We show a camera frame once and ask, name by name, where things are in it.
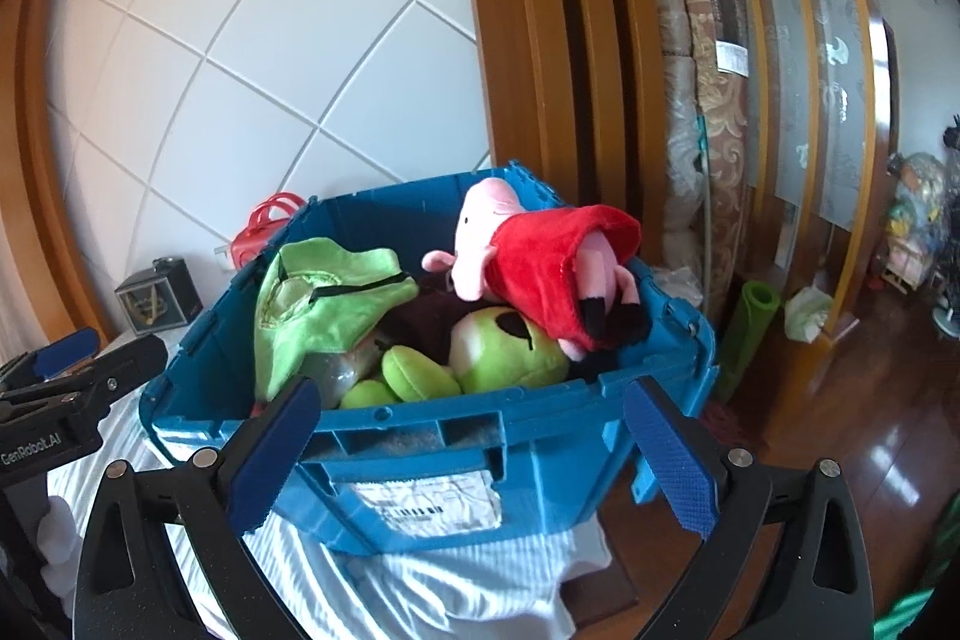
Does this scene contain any green striped cloth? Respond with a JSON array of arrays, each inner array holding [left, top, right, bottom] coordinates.
[[874, 557, 953, 640]]

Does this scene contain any wooden frosted glass partition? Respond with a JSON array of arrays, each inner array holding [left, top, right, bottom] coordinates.
[[675, 0, 901, 341]]

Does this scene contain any pile of toys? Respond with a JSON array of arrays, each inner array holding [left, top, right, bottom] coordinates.
[[885, 115, 960, 341]]

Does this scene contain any person's left hand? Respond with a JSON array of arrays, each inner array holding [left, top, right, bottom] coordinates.
[[37, 494, 80, 573]]

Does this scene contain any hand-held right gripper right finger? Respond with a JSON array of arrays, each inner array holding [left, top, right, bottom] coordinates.
[[625, 374, 875, 640]]

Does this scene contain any green rolled mat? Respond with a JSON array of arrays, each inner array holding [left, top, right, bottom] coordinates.
[[712, 280, 785, 401]]

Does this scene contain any blue plastic crate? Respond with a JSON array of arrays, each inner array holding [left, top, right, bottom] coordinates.
[[137, 160, 717, 558]]

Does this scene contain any plastic wrapped roll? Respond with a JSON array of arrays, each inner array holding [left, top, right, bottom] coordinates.
[[656, 0, 710, 304]]

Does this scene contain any pink pig plush red dress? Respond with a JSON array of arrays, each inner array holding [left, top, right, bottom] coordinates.
[[421, 177, 652, 360]]

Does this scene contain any green frog plush toy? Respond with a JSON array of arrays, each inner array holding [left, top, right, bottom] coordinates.
[[341, 306, 571, 408]]

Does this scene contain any black gift box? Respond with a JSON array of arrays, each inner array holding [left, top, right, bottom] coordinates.
[[114, 257, 203, 335]]

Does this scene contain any striped bed sheet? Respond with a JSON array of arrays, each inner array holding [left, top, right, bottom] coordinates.
[[45, 340, 616, 640]]

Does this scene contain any patterned rolled carpet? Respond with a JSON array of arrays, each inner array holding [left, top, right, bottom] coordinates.
[[677, 0, 751, 311]]

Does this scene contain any white green plastic bag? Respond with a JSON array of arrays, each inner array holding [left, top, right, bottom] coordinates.
[[784, 286, 835, 342]]

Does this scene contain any red toy suitcase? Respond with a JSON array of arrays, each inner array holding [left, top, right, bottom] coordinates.
[[231, 192, 310, 270]]

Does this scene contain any wooden wall frame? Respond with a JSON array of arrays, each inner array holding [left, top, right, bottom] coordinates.
[[0, 0, 668, 341]]

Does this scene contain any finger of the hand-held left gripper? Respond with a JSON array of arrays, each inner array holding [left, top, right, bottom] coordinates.
[[0, 327, 102, 386], [75, 332, 170, 412]]

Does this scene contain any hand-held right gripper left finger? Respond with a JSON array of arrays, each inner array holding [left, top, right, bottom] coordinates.
[[71, 374, 323, 640]]

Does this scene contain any wooden bed base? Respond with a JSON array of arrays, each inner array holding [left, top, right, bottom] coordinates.
[[555, 565, 638, 640]]

